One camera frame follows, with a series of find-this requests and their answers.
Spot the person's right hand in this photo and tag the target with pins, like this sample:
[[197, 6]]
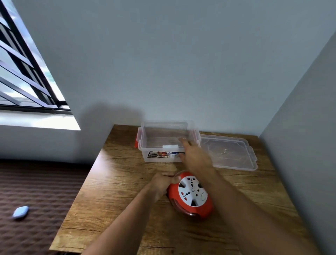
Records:
[[195, 157]]

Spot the person's left hand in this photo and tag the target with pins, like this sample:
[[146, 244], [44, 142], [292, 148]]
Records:
[[160, 184]]

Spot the person's left fingers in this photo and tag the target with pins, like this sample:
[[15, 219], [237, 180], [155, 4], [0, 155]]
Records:
[[173, 179]]

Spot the person's right fingers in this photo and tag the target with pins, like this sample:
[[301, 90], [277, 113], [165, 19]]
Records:
[[185, 144]]

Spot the clear plastic storage box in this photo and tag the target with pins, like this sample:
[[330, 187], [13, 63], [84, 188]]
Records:
[[165, 141]]

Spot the person's right forearm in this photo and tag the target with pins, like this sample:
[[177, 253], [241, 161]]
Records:
[[252, 215]]

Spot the person's left forearm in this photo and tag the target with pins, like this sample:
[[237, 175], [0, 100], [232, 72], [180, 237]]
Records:
[[123, 226]]

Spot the wooden table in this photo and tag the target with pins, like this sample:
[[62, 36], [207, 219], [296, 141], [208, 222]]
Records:
[[178, 189]]

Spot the clear plastic box lid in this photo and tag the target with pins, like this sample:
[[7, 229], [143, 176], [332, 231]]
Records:
[[228, 152]]

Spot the brown quilted mattress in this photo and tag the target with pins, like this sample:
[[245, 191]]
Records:
[[34, 205]]

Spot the small light blue case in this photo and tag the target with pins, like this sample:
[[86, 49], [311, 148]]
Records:
[[20, 212]]

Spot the window with black bars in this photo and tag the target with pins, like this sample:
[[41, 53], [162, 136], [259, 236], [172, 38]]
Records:
[[27, 68]]

